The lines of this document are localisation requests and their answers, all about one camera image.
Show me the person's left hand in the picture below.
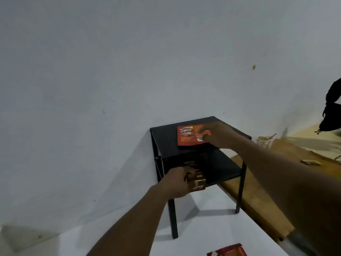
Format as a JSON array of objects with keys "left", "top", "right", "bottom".
[{"left": 157, "top": 166, "right": 196, "bottom": 199}]

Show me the person's right hand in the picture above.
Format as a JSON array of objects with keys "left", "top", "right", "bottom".
[{"left": 198, "top": 121, "right": 242, "bottom": 149}]

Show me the brown snack box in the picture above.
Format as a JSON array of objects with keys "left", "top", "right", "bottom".
[{"left": 184, "top": 169, "right": 207, "bottom": 193}]

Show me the orange snack packet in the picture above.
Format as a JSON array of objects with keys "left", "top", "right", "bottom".
[{"left": 177, "top": 124, "right": 211, "bottom": 146}]

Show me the person's left forearm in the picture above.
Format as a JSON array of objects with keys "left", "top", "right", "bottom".
[{"left": 86, "top": 184, "right": 171, "bottom": 256}]

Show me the person's right forearm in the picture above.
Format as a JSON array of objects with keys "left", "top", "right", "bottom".
[{"left": 232, "top": 134, "right": 341, "bottom": 256}]

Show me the dark snack box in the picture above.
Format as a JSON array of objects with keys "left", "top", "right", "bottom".
[{"left": 181, "top": 159, "right": 200, "bottom": 171}]

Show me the black two-tier shelf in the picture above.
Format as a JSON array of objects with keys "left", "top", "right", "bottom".
[{"left": 149, "top": 116, "right": 252, "bottom": 239}]

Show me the white paper cup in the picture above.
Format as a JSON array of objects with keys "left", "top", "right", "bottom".
[{"left": 256, "top": 136, "right": 275, "bottom": 149}]

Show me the red snack packet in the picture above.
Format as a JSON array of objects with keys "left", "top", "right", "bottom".
[{"left": 206, "top": 243, "right": 248, "bottom": 256}]

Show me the wooden bench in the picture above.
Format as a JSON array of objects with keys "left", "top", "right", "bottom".
[{"left": 218, "top": 138, "right": 341, "bottom": 241}]

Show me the black bag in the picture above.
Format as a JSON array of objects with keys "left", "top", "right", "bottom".
[{"left": 315, "top": 78, "right": 341, "bottom": 135}]

